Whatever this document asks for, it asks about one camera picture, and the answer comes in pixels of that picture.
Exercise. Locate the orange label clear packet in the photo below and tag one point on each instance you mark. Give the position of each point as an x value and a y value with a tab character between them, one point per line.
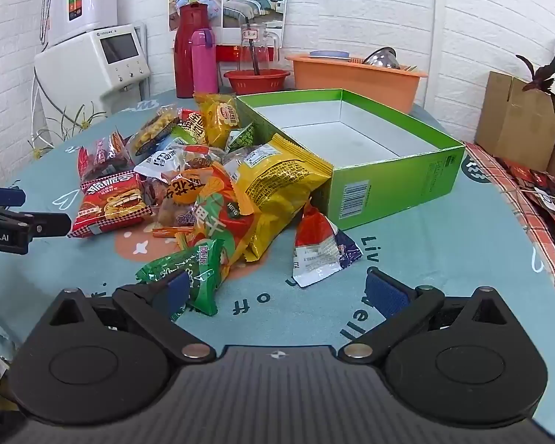
180	194

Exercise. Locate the brown cardboard box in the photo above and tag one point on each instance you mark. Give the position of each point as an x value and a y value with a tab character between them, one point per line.
508	120

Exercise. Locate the orange green snack bag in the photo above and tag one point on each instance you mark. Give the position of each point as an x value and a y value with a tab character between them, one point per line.
215	226

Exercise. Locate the dark red leafy plant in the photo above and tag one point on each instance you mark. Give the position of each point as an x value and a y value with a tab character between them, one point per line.
543	74

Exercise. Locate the blue green snack packet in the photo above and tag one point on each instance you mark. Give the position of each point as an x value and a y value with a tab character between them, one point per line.
175	141

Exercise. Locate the green grassy plant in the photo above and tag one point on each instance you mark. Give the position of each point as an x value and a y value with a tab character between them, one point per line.
64	122

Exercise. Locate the small yellow snack packet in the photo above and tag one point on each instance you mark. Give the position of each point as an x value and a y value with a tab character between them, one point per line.
219	118

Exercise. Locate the green cardboard box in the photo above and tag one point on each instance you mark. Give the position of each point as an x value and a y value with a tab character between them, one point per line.
397	185

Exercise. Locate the blue plate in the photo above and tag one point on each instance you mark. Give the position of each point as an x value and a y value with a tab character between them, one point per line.
328	54

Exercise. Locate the dark red snack packet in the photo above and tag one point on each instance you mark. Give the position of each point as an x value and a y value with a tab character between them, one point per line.
99	155

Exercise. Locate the red plastic basin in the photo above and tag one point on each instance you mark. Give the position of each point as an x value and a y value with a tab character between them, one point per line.
254	83

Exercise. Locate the white appliance with screen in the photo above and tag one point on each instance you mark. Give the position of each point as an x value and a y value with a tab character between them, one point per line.
74	69

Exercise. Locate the white wall pipe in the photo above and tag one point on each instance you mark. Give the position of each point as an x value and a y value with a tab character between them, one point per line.
437	18

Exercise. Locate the orange plastic basin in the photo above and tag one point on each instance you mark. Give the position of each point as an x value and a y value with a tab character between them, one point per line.
351	78

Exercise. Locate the green pea packet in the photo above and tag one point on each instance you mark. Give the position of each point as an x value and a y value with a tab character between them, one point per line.
240	138

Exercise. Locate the steel bowl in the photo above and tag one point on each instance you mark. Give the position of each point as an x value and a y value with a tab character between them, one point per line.
381	58

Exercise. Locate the red yellow biscuit packet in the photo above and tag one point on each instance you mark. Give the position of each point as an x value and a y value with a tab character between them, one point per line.
192	127

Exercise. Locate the red checkered cloth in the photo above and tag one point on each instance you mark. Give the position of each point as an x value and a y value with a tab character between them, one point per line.
504	180

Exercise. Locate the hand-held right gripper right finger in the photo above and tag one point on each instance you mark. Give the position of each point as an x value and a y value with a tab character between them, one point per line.
386	293

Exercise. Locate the glass pitcher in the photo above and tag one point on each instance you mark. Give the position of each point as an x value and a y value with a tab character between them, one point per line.
266	51

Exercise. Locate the red box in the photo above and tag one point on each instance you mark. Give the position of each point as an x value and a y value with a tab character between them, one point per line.
226	52

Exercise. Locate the large yellow snack bag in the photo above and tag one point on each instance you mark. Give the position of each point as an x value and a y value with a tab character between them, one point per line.
277	185

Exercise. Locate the dark stirring stick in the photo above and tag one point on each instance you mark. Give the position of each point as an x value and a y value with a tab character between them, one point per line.
255	58

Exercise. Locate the clear packet of brown snacks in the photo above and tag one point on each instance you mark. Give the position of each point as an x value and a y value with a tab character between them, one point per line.
199	157

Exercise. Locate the red white triangular packet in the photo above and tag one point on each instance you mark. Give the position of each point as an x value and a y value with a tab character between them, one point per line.
319	249

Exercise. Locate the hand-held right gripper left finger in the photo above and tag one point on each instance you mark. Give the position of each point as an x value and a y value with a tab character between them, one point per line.
175	293

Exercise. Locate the pink thermos bottle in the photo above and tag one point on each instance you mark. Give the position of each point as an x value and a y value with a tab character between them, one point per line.
204	64

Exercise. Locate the white snack packet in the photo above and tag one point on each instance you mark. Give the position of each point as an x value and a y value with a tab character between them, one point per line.
159	162

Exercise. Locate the red printed packets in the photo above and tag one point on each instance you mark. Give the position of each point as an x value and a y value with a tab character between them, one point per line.
536	180

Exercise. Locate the red thermos jug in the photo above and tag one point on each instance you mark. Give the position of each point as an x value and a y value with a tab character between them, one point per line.
185	55

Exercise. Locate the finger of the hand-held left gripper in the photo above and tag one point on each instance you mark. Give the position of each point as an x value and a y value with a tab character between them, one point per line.
2	195
44	225

